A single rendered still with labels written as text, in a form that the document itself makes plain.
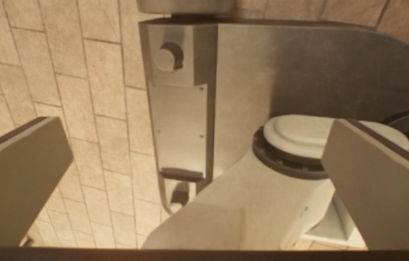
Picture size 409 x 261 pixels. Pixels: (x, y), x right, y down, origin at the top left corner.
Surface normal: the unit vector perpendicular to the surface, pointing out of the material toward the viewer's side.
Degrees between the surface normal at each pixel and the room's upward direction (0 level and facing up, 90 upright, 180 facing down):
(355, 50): 0
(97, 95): 0
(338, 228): 90
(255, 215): 90
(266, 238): 90
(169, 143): 0
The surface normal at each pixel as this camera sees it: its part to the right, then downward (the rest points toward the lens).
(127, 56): -0.21, 0.49
